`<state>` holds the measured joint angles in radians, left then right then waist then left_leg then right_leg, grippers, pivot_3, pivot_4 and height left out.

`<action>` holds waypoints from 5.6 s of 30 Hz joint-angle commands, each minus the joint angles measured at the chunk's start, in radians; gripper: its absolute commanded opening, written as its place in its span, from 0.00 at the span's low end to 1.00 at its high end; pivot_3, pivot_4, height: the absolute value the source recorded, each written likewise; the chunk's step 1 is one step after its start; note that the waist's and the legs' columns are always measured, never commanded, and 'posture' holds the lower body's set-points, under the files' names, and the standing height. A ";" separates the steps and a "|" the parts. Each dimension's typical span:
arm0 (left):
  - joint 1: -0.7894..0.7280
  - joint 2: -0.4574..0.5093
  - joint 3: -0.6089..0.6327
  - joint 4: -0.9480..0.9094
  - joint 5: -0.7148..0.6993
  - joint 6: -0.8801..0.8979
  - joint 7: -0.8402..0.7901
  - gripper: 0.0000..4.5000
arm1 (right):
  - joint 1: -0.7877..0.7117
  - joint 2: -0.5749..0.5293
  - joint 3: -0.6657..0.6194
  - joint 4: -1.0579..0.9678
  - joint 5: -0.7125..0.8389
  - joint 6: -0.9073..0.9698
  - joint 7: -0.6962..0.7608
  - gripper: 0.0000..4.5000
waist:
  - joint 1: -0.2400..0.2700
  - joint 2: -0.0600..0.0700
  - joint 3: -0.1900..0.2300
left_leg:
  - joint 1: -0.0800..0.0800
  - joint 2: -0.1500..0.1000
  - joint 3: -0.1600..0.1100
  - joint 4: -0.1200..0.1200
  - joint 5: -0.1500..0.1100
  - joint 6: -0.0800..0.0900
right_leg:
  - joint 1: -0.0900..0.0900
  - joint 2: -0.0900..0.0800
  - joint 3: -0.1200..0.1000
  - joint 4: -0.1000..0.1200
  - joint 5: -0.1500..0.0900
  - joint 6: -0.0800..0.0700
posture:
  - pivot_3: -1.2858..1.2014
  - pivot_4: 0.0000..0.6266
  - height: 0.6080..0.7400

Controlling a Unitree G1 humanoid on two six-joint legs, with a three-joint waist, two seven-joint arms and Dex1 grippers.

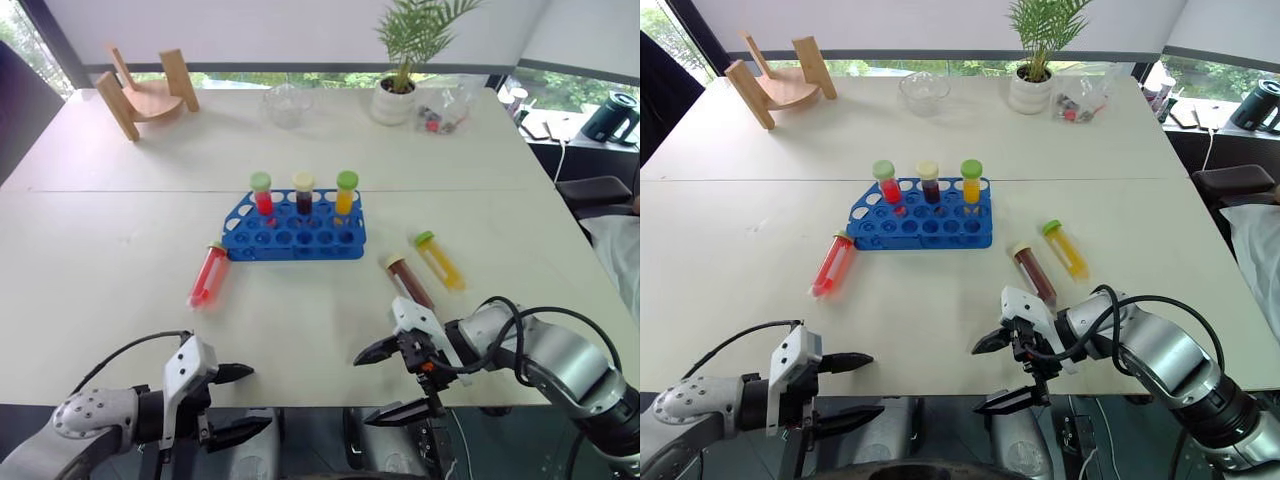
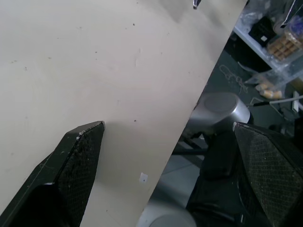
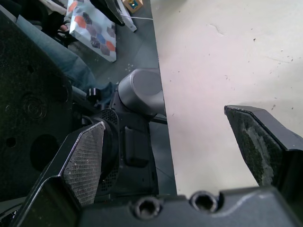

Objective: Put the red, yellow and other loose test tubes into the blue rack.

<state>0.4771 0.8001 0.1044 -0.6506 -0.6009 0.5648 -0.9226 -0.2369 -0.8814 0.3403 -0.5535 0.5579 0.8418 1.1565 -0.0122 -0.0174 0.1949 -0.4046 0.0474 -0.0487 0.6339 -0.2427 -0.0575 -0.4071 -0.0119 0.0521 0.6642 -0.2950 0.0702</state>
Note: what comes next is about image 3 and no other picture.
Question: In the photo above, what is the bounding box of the person's leg in blue jeans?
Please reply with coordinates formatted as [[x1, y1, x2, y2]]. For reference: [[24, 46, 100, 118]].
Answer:
[[16, 15, 115, 101]]

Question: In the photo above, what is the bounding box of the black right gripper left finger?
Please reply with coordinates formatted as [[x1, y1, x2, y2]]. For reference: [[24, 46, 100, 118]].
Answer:
[[14, 121, 106, 227]]

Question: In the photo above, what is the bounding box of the white cable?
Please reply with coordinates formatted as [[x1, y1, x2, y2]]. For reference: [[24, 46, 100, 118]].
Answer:
[[120, 12, 153, 21]]

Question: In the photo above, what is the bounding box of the silver robot body joint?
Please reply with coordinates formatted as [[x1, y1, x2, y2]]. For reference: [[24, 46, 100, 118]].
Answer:
[[116, 68, 167, 117]]

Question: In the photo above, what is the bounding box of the small wooden box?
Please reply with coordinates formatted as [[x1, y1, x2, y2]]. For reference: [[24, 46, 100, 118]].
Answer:
[[122, 0, 143, 14]]

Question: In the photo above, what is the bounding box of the hexagon patterned box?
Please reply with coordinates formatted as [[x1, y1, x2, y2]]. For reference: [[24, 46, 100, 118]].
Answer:
[[65, 0, 118, 63]]

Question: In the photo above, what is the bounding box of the black plate with holes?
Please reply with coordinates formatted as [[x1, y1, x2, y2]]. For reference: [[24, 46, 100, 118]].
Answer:
[[0, 9, 73, 202]]

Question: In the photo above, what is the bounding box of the white flat board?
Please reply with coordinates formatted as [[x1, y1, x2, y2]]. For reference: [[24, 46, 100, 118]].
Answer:
[[115, 0, 138, 33]]

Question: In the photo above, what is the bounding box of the dark pointed object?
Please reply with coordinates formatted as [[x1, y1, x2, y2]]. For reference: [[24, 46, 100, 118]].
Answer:
[[90, 0, 126, 26]]

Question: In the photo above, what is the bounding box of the black round knob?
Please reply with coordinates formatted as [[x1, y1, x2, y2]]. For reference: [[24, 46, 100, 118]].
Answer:
[[88, 87, 102, 105]]

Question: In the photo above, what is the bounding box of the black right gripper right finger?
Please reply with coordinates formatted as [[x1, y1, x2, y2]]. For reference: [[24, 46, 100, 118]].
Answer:
[[223, 105, 303, 200]]

